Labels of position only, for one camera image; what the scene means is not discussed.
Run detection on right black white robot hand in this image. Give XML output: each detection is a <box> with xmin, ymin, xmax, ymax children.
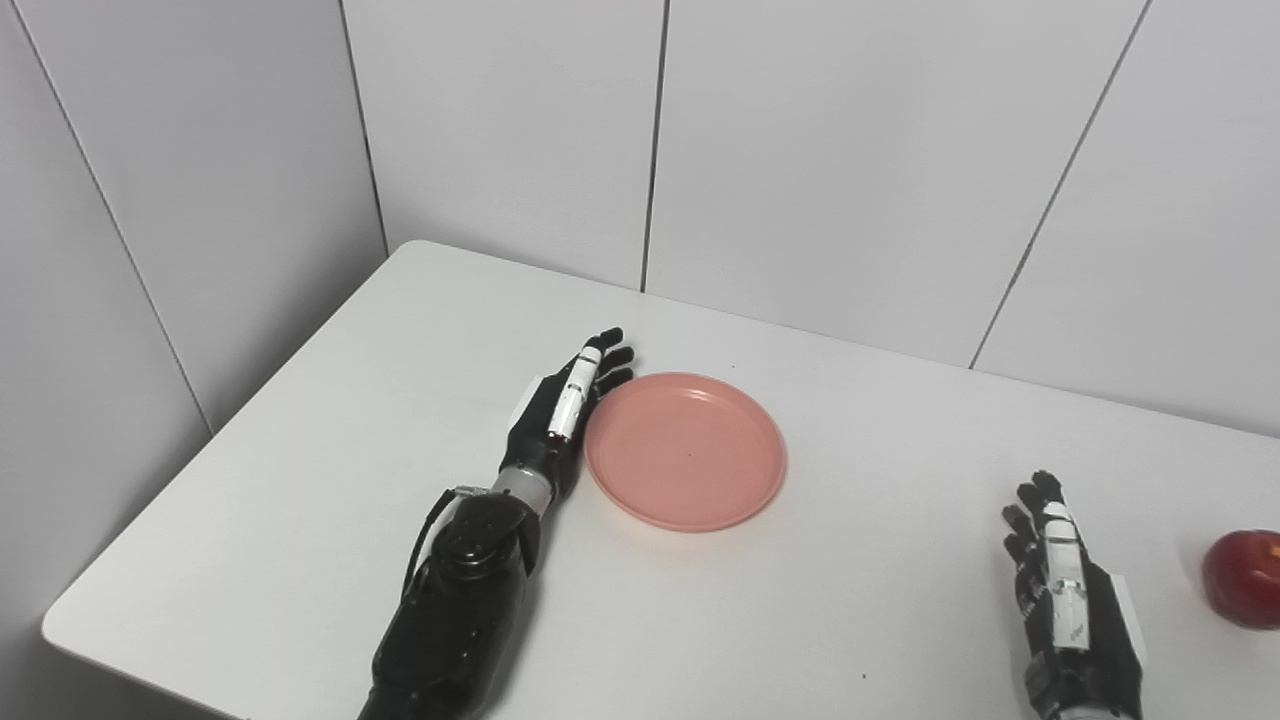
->
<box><xmin>1002</xmin><ymin>470</ymin><xmax>1146</xmax><ymax>720</ymax></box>

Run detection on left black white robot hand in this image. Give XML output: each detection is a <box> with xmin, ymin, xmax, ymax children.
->
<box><xmin>498</xmin><ymin>327</ymin><xmax>637</xmax><ymax>501</ymax></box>

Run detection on red apple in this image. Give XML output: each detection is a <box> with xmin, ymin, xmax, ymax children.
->
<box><xmin>1201</xmin><ymin>530</ymin><xmax>1280</xmax><ymax>631</ymax></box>

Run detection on pink round plate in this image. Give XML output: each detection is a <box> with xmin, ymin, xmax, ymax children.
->
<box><xmin>584</xmin><ymin>372</ymin><xmax>787</xmax><ymax>533</ymax></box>

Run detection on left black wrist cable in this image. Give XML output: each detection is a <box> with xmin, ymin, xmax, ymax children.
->
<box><xmin>400</xmin><ymin>486</ymin><xmax>491</xmax><ymax>601</ymax></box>

